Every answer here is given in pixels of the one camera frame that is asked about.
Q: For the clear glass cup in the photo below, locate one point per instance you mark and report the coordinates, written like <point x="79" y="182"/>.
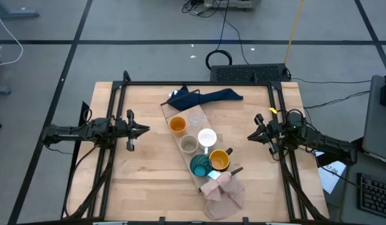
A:
<point x="196" y="118"/>

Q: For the beige ribbed cup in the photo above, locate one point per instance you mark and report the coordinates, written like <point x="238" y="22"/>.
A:
<point x="189" y="144"/>

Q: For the beige cloth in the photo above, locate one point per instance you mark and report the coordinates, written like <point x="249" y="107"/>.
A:
<point x="224" y="197"/>

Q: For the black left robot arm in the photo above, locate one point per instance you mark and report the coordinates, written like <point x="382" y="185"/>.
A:
<point x="71" y="131"/>

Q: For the navy blue cloth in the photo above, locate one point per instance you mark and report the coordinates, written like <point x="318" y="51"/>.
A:
<point x="211" y="95"/>

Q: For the teal faceted tumbler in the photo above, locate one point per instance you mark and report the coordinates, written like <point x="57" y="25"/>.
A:
<point x="200" y="165"/>

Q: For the white paper sheet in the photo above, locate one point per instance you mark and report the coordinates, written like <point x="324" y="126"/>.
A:
<point x="332" y="179"/>

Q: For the grey desk leg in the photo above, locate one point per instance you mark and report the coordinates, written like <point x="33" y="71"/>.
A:
<point x="15" y="13"/>

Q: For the small orange cup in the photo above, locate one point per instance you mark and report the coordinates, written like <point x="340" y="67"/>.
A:
<point x="177" y="126"/>

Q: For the black mug with yellow inside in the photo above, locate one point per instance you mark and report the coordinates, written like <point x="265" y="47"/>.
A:
<point x="218" y="161"/>

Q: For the grey floor foot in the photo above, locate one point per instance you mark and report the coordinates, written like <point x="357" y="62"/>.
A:
<point x="2" y="90"/>

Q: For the small white cloth tag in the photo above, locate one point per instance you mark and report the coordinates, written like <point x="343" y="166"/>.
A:
<point x="173" y="93"/>

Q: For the white square cloth label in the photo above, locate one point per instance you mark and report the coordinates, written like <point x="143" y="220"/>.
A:
<point x="214" y="175"/>

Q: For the grey desk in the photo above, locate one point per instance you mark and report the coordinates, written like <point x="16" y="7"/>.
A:
<point x="350" y="193"/>

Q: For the black keyboard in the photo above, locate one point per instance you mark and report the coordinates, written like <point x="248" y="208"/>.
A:
<point x="374" y="193"/>

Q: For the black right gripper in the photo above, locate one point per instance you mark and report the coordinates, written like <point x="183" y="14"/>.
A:
<point x="275" y="134"/>

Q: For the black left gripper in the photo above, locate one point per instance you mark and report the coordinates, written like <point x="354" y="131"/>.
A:
<point x="122" y="128"/>

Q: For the black vented computer case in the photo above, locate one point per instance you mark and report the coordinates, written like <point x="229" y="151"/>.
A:
<point x="249" y="73"/>

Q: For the wooden shelf with black legs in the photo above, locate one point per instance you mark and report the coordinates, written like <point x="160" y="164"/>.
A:
<point x="172" y="113"/>

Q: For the white mug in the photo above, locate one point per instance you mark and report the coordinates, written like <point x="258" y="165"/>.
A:
<point x="207" y="137"/>

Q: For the black metal table frame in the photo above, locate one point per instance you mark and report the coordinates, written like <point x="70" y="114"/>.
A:
<point x="196" y="83"/>

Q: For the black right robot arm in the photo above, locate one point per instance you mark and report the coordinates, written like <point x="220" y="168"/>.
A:
<point x="330" y="145"/>

